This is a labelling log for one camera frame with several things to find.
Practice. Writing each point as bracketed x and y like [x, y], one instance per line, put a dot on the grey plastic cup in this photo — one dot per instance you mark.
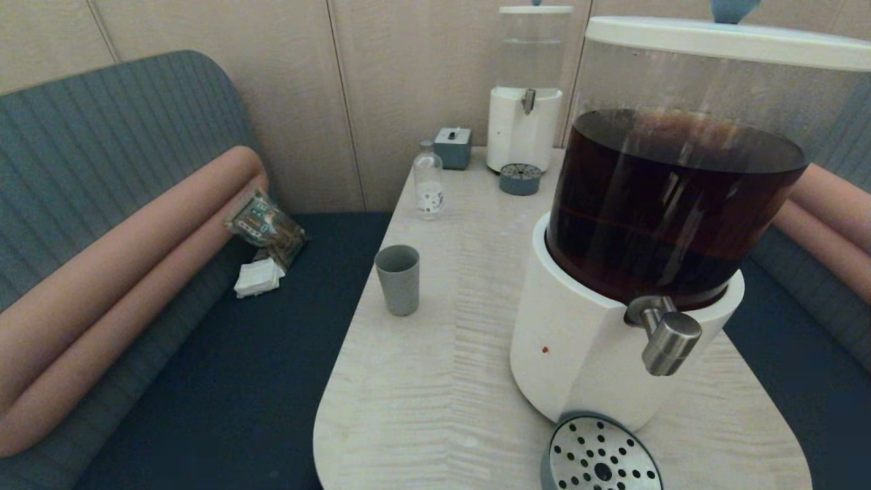
[398, 286]

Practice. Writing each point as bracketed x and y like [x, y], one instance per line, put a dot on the large dark tea dispenser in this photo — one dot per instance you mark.
[578, 313]

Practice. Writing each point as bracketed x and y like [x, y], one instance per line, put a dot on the large steel dispenser tap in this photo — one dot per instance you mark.
[670, 340]

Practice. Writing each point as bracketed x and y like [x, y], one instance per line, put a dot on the clear plastic bottle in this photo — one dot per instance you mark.
[429, 194]

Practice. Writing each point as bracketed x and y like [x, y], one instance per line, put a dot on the grey-blue square box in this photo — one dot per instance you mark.
[452, 150]

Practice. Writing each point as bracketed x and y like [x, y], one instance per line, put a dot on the small perforated drip tray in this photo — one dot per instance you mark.
[520, 180]

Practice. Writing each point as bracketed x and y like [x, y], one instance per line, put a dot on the small clear water dispenser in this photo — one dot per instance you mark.
[517, 136]

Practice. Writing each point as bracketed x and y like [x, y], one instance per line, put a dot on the clear snack packet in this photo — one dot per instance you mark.
[265, 228]

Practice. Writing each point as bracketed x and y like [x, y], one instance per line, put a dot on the small steel dispenser tap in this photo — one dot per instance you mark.
[528, 101]

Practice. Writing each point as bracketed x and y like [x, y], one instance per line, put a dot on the white folded napkins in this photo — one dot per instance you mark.
[258, 279]

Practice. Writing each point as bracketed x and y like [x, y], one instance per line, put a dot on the dark blue seat cushion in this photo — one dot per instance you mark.
[238, 374]
[816, 408]

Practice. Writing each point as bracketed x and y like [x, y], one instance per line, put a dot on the small white dispenser lid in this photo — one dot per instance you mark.
[536, 9]

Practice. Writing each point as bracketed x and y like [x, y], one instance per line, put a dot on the large perforated steel drip tray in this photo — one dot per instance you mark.
[599, 456]

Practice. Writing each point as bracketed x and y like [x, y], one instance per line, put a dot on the pink bolster cushion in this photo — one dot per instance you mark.
[830, 252]
[136, 252]
[844, 204]
[102, 340]

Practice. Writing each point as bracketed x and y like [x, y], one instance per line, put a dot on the large white dispenser lid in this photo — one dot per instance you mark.
[714, 37]

